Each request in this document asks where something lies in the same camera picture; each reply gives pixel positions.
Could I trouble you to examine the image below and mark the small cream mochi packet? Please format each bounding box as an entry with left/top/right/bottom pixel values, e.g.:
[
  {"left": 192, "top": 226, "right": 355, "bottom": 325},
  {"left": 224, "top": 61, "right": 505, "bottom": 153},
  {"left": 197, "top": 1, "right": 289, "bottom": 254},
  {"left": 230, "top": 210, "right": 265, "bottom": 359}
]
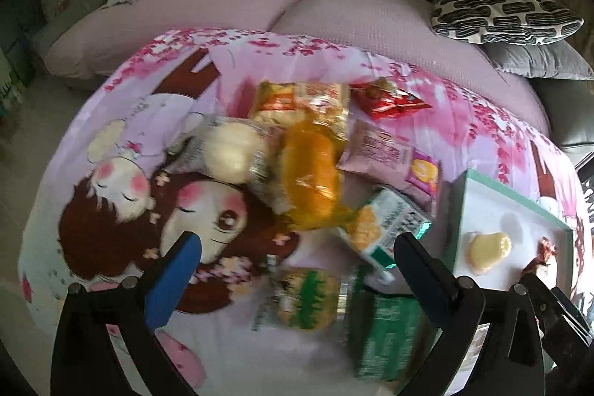
[{"left": 465, "top": 230, "right": 512, "bottom": 272}]

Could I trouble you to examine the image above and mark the small red snack packet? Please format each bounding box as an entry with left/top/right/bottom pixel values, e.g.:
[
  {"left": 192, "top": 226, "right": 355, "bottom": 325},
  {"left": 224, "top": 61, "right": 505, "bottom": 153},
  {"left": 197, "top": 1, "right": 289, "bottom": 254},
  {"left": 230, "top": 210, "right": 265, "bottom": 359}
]
[{"left": 350, "top": 78, "right": 428, "bottom": 121}]

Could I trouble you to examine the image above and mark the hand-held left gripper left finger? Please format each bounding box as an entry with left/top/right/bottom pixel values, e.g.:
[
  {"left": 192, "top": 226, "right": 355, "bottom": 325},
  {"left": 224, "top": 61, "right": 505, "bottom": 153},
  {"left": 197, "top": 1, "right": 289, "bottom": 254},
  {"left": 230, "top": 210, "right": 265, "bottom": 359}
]
[{"left": 50, "top": 231, "right": 203, "bottom": 396}]

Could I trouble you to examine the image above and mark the pink sofa seat cover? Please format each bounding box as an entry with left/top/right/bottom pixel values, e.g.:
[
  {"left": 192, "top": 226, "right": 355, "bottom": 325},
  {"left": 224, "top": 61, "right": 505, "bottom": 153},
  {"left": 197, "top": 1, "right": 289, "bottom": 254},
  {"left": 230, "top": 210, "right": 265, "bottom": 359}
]
[{"left": 44, "top": 0, "right": 551, "bottom": 137}]

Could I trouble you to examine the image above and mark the white box with teal edge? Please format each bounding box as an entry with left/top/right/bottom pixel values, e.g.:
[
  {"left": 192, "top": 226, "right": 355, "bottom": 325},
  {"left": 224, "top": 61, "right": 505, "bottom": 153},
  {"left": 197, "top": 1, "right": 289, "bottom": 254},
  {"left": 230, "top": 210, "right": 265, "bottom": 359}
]
[{"left": 440, "top": 168, "right": 576, "bottom": 299}]

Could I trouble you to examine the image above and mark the purple roll cake packet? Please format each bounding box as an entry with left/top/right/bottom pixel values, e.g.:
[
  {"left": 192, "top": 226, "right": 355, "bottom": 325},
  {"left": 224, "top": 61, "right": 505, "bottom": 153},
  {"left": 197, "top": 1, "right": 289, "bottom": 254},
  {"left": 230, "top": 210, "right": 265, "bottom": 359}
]
[{"left": 335, "top": 118, "right": 441, "bottom": 206}]

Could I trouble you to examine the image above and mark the orange label cake packet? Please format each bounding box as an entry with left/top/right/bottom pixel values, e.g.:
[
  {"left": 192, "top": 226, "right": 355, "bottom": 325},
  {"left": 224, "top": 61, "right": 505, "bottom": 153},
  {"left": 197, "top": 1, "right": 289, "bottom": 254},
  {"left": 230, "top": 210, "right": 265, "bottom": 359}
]
[{"left": 248, "top": 81, "right": 351, "bottom": 128}]

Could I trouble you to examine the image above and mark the grey cushion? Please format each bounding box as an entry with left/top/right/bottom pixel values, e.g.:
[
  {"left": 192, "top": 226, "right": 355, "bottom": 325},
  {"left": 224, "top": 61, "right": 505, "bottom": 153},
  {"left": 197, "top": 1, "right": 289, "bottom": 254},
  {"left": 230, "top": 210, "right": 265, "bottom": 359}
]
[{"left": 485, "top": 39, "right": 594, "bottom": 80}]

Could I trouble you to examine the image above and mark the printed blanket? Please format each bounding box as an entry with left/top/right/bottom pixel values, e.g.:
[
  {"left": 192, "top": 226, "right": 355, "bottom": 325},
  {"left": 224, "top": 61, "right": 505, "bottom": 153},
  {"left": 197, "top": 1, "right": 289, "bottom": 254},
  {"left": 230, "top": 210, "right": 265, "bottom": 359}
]
[{"left": 17, "top": 27, "right": 585, "bottom": 396}]

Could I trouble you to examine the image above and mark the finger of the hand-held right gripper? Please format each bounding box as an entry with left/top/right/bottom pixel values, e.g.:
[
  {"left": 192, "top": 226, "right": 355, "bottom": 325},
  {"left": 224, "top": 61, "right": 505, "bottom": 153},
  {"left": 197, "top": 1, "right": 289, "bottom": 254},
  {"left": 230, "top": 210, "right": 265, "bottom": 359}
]
[{"left": 519, "top": 271, "right": 594, "bottom": 348}]

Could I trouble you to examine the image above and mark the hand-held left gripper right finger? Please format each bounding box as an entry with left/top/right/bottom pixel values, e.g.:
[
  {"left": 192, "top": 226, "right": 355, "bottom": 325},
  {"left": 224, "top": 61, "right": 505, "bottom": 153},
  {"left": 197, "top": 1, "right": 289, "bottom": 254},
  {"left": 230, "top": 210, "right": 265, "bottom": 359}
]
[{"left": 394, "top": 231, "right": 545, "bottom": 396}]

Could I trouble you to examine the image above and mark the dark printed object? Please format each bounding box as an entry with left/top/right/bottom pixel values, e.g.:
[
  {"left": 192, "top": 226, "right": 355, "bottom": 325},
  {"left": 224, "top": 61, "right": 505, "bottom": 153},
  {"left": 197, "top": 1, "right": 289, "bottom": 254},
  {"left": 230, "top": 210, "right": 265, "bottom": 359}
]
[{"left": 574, "top": 157, "right": 594, "bottom": 216}]

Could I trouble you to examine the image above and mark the white printed snack packet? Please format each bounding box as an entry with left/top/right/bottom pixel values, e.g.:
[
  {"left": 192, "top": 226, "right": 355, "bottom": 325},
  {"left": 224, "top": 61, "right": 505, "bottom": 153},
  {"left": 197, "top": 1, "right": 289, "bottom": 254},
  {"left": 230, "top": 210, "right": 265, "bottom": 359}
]
[{"left": 335, "top": 186, "right": 433, "bottom": 283}]

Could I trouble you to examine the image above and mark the orange bread in clear wrapper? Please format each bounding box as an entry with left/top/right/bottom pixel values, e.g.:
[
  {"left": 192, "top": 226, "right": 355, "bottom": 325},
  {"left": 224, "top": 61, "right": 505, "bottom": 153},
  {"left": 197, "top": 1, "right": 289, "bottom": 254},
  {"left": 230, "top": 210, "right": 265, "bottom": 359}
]
[{"left": 278, "top": 118, "right": 360, "bottom": 232}]

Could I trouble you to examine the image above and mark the dark green snack packet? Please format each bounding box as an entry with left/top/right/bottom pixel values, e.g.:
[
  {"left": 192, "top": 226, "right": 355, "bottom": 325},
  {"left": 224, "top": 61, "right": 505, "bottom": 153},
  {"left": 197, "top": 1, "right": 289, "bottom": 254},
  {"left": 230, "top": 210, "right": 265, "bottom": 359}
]
[{"left": 343, "top": 266, "right": 441, "bottom": 380}]

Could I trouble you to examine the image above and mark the white bun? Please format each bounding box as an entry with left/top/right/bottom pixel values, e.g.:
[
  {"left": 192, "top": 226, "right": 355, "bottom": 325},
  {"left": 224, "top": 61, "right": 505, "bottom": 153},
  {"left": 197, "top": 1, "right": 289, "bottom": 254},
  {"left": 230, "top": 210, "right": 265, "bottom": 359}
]
[{"left": 179, "top": 118, "right": 279, "bottom": 186}]

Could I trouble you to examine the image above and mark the black and white patterned cushion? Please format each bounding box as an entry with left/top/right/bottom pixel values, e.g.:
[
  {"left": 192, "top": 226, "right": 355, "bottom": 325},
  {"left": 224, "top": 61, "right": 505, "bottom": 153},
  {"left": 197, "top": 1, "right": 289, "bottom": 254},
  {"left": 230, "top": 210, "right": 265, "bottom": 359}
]
[{"left": 431, "top": 0, "right": 584, "bottom": 46}]

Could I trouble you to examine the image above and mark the green round rice cracker packet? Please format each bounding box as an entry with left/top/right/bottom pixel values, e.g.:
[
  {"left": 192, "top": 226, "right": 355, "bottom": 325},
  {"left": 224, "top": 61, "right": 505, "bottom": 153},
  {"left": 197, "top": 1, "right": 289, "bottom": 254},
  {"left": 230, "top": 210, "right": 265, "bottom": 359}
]
[{"left": 253, "top": 266, "right": 344, "bottom": 332}]

